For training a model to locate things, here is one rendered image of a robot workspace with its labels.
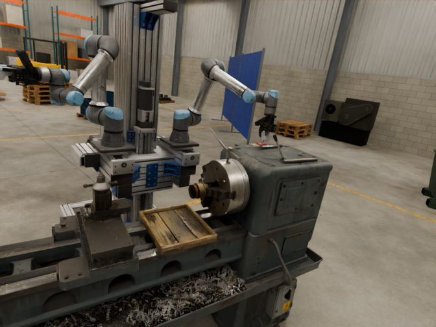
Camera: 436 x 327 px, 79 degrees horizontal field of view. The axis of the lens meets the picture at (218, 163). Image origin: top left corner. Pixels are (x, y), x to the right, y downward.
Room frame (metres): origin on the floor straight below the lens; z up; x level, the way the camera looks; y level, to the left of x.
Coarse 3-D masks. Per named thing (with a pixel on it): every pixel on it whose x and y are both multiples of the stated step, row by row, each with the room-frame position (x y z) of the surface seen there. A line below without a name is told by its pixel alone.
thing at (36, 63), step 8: (24, 40) 13.59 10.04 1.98; (32, 40) 14.52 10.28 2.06; (40, 40) 13.73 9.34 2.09; (48, 40) 13.81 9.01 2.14; (24, 48) 13.58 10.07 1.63; (56, 48) 13.89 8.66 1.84; (40, 56) 13.96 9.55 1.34; (48, 56) 14.21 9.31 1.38; (56, 56) 13.89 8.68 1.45; (64, 56) 14.86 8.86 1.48; (16, 64) 13.50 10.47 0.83; (32, 64) 13.61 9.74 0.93; (40, 64) 13.69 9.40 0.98; (48, 64) 13.78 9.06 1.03; (56, 64) 13.88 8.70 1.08; (64, 64) 14.83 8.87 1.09
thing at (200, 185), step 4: (192, 184) 1.30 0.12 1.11; (196, 184) 1.30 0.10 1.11; (200, 184) 1.30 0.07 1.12; (204, 184) 1.33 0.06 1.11; (192, 188) 1.32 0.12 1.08; (196, 188) 1.27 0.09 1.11; (200, 188) 1.28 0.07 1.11; (204, 188) 1.29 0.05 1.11; (192, 192) 1.32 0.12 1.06; (196, 192) 1.26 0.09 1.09; (200, 192) 1.27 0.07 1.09; (204, 192) 1.28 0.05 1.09; (192, 196) 1.28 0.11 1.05; (196, 196) 1.26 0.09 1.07; (200, 196) 1.27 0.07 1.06; (204, 196) 1.28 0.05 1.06
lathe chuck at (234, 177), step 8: (216, 160) 1.39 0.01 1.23; (224, 160) 1.40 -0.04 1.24; (216, 168) 1.38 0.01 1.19; (224, 168) 1.32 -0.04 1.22; (232, 168) 1.34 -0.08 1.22; (216, 176) 1.37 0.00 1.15; (224, 176) 1.30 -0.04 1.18; (232, 176) 1.29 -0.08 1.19; (240, 176) 1.31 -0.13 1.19; (208, 184) 1.43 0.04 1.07; (216, 184) 1.43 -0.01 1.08; (224, 184) 1.30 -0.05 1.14; (232, 184) 1.26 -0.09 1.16; (240, 184) 1.29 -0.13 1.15; (232, 192) 1.25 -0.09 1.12; (240, 192) 1.27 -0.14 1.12; (216, 200) 1.34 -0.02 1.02; (224, 200) 1.28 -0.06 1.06; (232, 200) 1.25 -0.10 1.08; (240, 200) 1.28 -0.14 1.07; (208, 208) 1.40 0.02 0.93; (216, 208) 1.33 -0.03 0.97; (224, 208) 1.27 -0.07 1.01; (232, 208) 1.26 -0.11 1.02
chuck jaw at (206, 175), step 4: (208, 164) 1.42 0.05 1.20; (204, 168) 1.40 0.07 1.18; (208, 168) 1.40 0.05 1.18; (204, 172) 1.37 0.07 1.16; (208, 172) 1.39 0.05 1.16; (212, 172) 1.40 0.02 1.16; (204, 176) 1.36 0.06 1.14; (208, 176) 1.37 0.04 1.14; (212, 176) 1.38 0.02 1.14; (200, 180) 1.34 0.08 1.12; (204, 180) 1.34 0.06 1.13; (208, 180) 1.35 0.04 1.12; (212, 180) 1.37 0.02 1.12
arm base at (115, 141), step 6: (108, 132) 1.60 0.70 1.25; (114, 132) 1.60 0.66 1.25; (120, 132) 1.63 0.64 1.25; (102, 138) 1.61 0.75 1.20; (108, 138) 1.60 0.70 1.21; (114, 138) 1.60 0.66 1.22; (120, 138) 1.62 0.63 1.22; (102, 144) 1.60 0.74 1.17; (108, 144) 1.58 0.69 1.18; (114, 144) 1.59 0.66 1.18; (120, 144) 1.61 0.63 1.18
